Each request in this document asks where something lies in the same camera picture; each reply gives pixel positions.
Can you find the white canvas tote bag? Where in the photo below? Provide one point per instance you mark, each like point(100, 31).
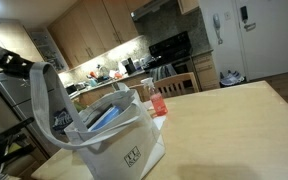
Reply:
point(117, 153)

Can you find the blue chips bag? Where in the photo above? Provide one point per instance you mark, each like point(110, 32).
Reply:
point(61, 121)

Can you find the yellow-green snack bag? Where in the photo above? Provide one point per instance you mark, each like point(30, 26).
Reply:
point(79, 106)

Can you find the stainless steel refrigerator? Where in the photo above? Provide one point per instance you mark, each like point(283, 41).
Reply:
point(14, 93)

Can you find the pale tall cabinets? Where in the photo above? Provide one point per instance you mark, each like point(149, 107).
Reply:
point(17, 40)

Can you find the open glassware shelf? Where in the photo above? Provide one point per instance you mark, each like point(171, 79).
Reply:
point(49, 46)

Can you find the black toaster oven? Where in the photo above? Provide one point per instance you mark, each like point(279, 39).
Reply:
point(70, 90)

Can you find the orange kitchen utensil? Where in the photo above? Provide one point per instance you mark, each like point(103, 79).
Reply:
point(93, 74)

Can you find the teal cup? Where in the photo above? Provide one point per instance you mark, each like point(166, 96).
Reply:
point(93, 82)

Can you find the clear glass pitcher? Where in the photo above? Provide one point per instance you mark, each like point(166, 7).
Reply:
point(103, 71)

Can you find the blue white box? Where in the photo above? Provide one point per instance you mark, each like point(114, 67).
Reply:
point(105, 117)

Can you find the black coffee maker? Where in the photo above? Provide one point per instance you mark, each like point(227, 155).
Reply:
point(130, 66)

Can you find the steel range hood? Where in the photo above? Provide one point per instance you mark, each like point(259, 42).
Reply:
point(147, 8)

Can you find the orange spray bottle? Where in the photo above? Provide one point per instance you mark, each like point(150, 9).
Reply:
point(158, 101)

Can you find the striped dish towel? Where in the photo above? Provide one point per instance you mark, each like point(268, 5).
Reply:
point(162, 72)

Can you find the white paper sheet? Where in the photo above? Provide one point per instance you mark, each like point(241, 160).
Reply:
point(159, 122)

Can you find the black kitchen stove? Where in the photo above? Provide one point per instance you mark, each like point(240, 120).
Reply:
point(170, 46)

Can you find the wooden drawer cabinet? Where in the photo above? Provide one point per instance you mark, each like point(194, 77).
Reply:
point(205, 71)

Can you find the white blue sneaker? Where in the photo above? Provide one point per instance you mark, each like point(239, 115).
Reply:
point(239, 76)
point(227, 80)

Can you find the black door lock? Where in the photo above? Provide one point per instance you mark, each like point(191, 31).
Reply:
point(244, 13)

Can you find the white door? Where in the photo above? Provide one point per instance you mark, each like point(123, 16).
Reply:
point(274, 40)

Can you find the wooden wall cabinets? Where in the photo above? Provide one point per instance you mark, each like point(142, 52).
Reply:
point(94, 30)

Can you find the small wooden wall cabinet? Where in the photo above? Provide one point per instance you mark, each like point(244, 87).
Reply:
point(188, 5)

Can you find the grey wall phone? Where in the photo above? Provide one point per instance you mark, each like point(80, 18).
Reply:
point(216, 23)

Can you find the white light switch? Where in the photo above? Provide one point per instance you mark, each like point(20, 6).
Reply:
point(227, 15)

